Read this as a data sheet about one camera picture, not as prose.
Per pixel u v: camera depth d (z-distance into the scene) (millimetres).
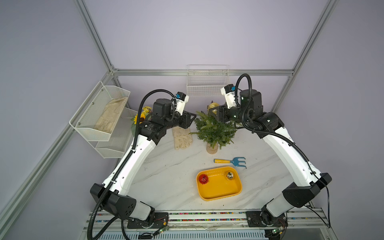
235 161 938
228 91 561
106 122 766
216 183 871
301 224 737
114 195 389
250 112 485
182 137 1069
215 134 805
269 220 658
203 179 819
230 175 844
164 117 521
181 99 585
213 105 646
